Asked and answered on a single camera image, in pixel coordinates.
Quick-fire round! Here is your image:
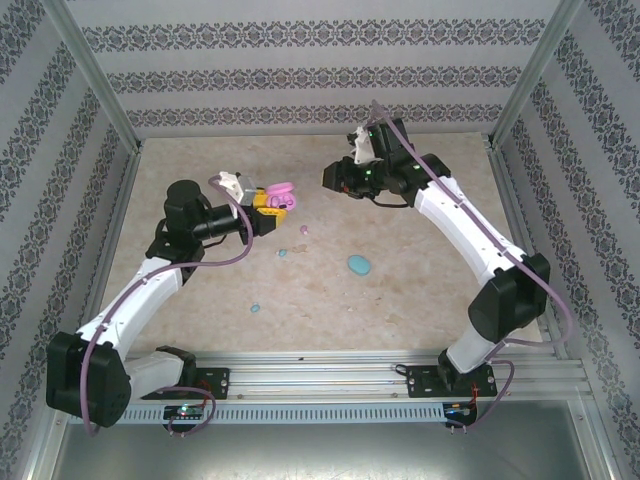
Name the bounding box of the pink earbud charging case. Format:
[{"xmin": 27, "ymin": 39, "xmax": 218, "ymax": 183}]
[{"xmin": 264, "ymin": 180, "xmax": 300, "ymax": 211}]

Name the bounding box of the blue earbud charging case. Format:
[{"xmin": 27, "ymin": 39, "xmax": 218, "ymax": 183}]
[{"xmin": 347, "ymin": 254, "xmax": 372, "ymax": 279}]

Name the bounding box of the grey metal panel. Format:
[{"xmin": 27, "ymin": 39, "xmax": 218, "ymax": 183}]
[{"xmin": 49, "ymin": 424, "xmax": 614, "ymax": 480}]

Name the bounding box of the aluminium side rail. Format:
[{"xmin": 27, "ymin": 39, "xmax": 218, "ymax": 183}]
[
  {"xmin": 487, "ymin": 144, "xmax": 571, "ymax": 361},
  {"xmin": 67, "ymin": 147, "xmax": 146, "ymax": 369}
]

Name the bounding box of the aluminium frame post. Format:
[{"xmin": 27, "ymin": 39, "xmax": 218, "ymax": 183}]
[
  {"xmin": 489, "ymin": 0, "xmax": 589, "ymax": 149},
  {"xmin": 42, "ymin": 0, "xmax": 142, "ymax": 151}
]

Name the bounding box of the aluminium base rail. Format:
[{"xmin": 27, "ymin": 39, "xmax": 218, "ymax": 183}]
[{"xmin": 47, "ymin": 349, "xmax": 591, "ymax": 401}]

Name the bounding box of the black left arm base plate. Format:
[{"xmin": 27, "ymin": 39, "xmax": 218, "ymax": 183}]
[{"xmin": 139, "ymin": 367, "xmax": 232, "ymax": 401}]

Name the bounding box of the grey slotted cable duct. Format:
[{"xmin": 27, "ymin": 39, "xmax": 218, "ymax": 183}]
[{"xmin": 67, "ymin": 403, "xmax": 448, "ymax": 425}]

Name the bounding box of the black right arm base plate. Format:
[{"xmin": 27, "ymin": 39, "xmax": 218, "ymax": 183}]
[{"xmin": 405, "ymin": 363, "xmax": 500, "ymax": 400}]

